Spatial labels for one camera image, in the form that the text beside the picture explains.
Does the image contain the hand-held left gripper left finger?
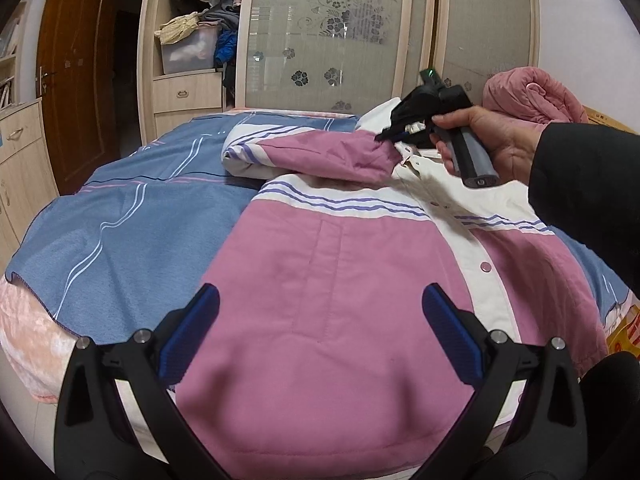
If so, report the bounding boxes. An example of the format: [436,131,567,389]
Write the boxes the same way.
[54,282,236,480]

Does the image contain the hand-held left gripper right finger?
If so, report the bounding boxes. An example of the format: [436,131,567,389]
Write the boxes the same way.
[421,282,588,480]

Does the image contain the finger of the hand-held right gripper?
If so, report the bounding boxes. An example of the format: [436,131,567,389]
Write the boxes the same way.
[374,109,431,146]

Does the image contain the pink and white jacket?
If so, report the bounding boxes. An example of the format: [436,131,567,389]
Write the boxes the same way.
[175,97,608,480]

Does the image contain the person's right forearm black sleeve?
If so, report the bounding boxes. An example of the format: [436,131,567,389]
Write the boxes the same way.
[527,122,640,283]

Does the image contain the grey folded clothes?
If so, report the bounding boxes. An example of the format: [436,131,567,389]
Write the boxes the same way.
[199,4,242,32]

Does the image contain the person's right hand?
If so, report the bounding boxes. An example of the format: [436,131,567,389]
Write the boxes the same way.
[431,106,547,183]

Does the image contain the pink quilted coat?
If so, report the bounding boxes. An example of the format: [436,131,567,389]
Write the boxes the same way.
[482,66,591,126]

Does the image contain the beige wardrobe with frosted doors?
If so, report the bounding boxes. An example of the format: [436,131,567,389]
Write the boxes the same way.
[137,0,544,145]

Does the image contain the blue striped bedsheet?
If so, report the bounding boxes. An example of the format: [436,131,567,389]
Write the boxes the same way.
[5,109,630,347]

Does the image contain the cardboard box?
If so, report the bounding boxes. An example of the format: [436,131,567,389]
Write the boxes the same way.
[581,104,640,137]

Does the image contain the peach fleece blanket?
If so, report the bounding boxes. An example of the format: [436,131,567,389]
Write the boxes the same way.
[0,275,173,461]

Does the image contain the yellow printed carton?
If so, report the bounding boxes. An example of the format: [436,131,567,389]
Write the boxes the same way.
[604,299,640,360]

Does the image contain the person's dark trousers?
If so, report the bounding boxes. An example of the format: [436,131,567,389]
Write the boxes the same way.
[574,351,640,480]

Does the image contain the blue garment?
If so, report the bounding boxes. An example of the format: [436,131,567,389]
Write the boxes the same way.
[214,29,239,70]

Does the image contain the beige wardrobe drawer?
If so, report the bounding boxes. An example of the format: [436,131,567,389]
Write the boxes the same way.
[154,109,227,141]
[151,72,224,115]

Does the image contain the clear plastic storage box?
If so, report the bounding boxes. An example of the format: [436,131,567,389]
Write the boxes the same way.
[160,26,222,76]

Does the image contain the beige side cabinet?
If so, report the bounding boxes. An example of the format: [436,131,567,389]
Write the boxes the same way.
[0,99,61,277]

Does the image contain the beige crumpled cloth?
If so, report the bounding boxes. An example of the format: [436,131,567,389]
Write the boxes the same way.
[153,11,202,46]

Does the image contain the brown wooden door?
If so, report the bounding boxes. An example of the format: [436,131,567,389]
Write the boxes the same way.
[36,0,122,197]

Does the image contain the beige bookshelf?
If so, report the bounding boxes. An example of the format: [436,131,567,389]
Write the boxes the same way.
[0,0,32,111]

